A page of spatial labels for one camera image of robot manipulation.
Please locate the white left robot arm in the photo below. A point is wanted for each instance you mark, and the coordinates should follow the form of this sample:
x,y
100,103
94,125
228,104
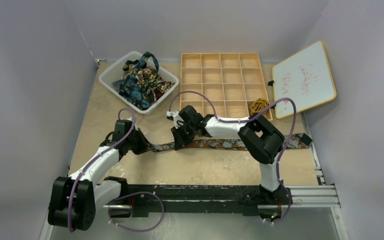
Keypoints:
x,y
76,198

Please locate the brown floral tie pile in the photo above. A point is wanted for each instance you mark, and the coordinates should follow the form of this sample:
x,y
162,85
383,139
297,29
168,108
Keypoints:
x,y
146,75

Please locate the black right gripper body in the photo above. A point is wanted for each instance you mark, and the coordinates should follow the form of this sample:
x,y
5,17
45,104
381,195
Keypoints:
x,y
181,133

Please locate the blue floral tie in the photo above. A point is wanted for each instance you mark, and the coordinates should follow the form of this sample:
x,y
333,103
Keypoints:
x,y
130,90

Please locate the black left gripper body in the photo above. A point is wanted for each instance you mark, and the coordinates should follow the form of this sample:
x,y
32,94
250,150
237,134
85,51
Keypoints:
x,y
132,139

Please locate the whiteboard with wooden frame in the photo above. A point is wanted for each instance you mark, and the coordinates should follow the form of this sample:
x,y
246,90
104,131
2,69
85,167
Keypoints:
x,y
305,77

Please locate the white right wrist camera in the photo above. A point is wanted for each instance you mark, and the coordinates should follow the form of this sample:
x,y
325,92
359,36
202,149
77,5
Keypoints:
x,y
175,117

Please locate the white plastic basket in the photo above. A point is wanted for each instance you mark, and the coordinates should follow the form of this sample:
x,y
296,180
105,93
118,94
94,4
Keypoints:
x,y
115,72

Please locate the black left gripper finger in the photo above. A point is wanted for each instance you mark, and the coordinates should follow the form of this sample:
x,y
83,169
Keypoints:
x,y
138,151
142,141

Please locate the wooden compartment tray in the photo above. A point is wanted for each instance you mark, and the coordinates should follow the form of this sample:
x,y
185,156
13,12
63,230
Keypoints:
x,y
228,83

